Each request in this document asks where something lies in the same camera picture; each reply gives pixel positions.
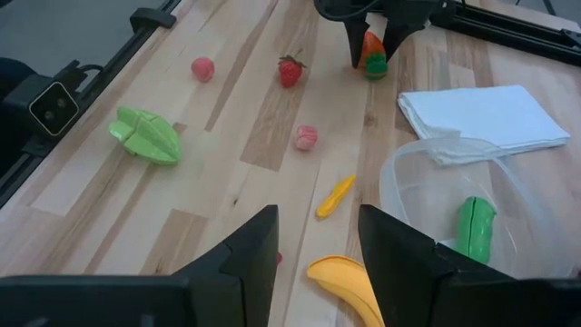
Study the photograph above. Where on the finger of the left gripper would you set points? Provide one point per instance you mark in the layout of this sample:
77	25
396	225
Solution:
357	41
396	38

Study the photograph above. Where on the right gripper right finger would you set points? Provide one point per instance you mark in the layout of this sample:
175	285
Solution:
408	281

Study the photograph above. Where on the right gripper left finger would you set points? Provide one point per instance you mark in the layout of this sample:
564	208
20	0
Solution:
236	281

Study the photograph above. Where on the orange toy carrot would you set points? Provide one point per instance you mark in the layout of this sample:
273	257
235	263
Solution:
373	47

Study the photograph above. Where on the yellow toy banana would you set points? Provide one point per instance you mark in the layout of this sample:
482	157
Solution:
345	281

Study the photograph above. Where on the red toy strawberry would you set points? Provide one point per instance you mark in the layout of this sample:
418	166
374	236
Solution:
290	72

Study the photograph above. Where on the green toy cucumber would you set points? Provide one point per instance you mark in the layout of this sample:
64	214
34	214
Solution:
474	231

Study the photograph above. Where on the lime green toy starfruit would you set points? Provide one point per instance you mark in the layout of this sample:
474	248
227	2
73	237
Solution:
147	136

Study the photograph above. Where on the clear plastic tupperware container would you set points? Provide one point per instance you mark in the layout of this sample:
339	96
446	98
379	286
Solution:
431	181

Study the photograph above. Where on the pink ridged toy fruit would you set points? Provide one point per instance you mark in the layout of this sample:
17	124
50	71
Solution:
306	137

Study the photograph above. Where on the small yellow toy pepper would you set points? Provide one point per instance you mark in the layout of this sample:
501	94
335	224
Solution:
336	197

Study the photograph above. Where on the white folded cloth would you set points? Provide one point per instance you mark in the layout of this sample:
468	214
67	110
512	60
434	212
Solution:
485	118

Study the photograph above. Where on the pink round toy fruit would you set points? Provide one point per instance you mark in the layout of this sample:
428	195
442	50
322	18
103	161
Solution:
202	69

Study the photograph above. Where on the black aluminium table frame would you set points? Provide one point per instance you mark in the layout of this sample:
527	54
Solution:
150	20

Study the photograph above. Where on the black table-level camera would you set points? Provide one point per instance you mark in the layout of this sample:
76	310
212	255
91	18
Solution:
54	109

